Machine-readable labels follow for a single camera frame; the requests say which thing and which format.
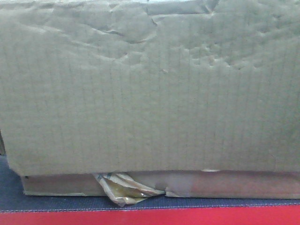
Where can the large cardboard box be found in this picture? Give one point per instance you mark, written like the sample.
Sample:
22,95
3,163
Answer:
97,86

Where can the crumpled yellowish packing tape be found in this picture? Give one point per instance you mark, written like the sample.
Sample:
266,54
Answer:
123,190

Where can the lower flat cardboard box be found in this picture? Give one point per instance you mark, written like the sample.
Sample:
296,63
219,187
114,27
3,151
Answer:
213,184

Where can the red base panel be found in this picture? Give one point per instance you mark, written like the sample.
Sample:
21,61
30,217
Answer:
268,215

